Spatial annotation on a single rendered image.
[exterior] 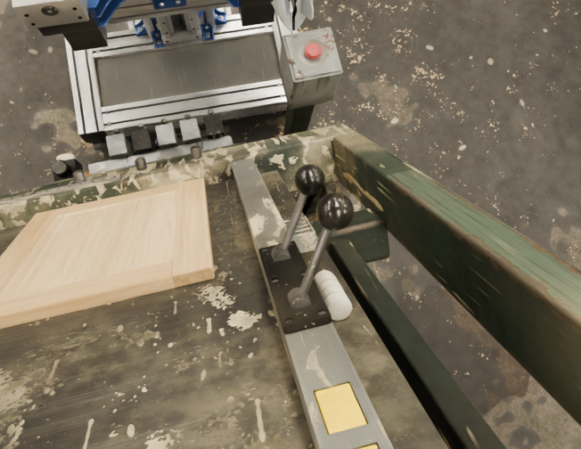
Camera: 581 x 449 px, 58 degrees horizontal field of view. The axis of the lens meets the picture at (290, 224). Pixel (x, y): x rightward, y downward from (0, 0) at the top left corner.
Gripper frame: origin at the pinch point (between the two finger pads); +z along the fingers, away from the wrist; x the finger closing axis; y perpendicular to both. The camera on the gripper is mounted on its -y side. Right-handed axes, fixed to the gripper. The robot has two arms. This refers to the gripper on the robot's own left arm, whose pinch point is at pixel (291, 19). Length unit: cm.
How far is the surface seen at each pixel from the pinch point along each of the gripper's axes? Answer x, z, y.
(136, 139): -35, 49, -34
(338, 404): -7, -1, 56
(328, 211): -3.5, -3.2, 38.3
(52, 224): -50, 41, -3
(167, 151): -28, 53, -32
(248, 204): -10.4, 26.6, 11.3
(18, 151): -94, 102, -96
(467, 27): 98, 90, -121
